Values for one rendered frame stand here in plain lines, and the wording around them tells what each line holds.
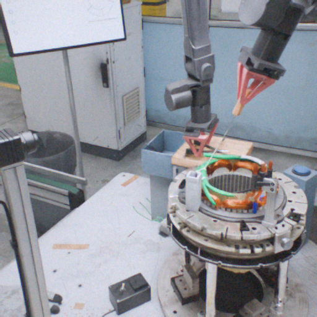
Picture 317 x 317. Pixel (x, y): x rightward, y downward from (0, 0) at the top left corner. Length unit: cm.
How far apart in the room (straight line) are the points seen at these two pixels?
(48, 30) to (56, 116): 195
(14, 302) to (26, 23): 103
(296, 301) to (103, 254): 56
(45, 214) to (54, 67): 133
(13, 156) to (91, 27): 129
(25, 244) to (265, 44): 56
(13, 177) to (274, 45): 53
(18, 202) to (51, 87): 294
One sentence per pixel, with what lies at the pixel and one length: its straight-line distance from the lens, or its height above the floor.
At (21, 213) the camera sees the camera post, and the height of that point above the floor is 127.
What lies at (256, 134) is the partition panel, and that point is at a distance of 345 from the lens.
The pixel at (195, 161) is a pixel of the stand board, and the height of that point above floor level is 106.
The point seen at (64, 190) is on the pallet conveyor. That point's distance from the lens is 169.
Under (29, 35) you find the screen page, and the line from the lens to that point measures 176.
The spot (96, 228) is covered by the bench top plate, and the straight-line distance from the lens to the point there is 142.
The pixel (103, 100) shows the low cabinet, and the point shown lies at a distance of 327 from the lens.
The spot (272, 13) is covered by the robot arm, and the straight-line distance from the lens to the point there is 79.
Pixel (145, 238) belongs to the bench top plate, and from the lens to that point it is 136.
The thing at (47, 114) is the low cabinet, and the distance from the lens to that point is 372.
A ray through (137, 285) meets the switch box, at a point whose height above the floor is 84.
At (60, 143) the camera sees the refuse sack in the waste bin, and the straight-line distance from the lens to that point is 272.
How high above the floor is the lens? 164
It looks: 28 degrees down
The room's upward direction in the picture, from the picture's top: 2 degrees counter-clockwise
